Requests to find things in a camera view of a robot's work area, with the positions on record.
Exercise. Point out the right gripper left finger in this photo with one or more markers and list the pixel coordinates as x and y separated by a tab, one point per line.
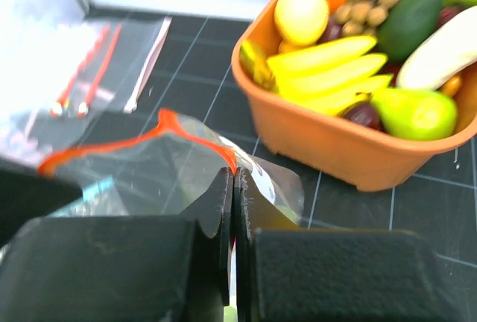
123	268

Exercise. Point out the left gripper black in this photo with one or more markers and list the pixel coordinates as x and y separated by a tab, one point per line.
25	195

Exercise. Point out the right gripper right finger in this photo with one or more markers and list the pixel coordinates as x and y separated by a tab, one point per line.
287	273

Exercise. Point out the orange zipper clear bag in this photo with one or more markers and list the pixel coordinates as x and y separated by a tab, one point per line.
165	169

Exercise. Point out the yellow lemon toy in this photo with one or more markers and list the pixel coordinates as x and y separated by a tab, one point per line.
301	22

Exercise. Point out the dark green avocado toy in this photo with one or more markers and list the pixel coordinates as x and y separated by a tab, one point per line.
409	23

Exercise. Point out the blue zipper clear bag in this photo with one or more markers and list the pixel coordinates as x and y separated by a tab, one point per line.
99	199

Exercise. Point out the red zipper clear bag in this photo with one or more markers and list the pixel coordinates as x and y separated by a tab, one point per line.
89	72

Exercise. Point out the pink zipper clear bag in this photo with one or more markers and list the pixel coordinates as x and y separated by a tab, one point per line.
136	51

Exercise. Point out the orange plastic basket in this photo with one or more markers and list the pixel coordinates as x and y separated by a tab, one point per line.
368	159

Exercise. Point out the dark purple mangosteen toy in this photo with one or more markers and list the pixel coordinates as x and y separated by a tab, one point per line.
363	113

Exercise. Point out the black grid mat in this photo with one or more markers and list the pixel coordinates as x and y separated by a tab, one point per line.
194	76

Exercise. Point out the yellow banana bunch toy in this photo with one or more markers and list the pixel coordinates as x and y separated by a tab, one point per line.
326	78

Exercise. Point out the green pear toy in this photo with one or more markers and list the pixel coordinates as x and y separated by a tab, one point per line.
418	115

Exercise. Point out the purple passion fruit toy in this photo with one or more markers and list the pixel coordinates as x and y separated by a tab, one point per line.
332	31

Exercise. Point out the white radish toy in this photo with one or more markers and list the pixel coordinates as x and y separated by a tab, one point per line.
447	51

